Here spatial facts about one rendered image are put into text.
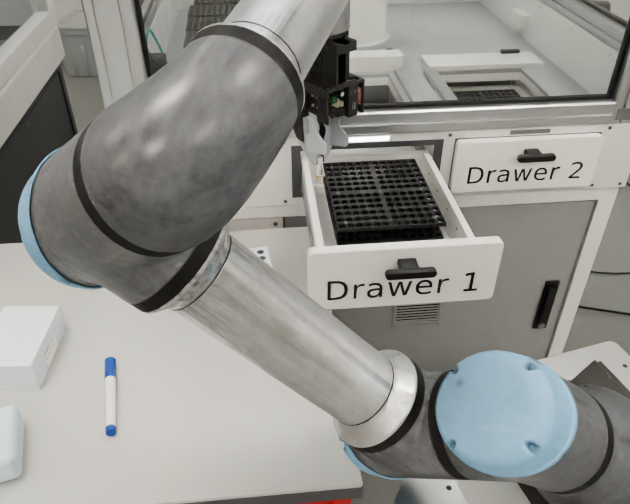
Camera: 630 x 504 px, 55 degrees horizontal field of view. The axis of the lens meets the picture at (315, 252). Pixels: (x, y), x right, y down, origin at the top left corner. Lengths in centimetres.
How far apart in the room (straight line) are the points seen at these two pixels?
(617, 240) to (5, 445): 240
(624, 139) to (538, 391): 84
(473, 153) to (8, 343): 86
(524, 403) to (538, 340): 106
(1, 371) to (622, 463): 79
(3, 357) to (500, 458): 69
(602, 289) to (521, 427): 190
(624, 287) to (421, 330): 118
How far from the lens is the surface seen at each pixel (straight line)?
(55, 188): 47
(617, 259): 266
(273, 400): 89
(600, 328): 230
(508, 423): 60
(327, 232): 106
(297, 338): 56
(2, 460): 86
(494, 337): 159
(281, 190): 119
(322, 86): 88
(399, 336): 151
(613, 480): 73
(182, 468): 84
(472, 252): 92
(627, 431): 73
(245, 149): 40
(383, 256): 88
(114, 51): 110
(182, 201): 40
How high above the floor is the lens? 144
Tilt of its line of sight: 37 degrees down
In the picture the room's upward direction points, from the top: straight up
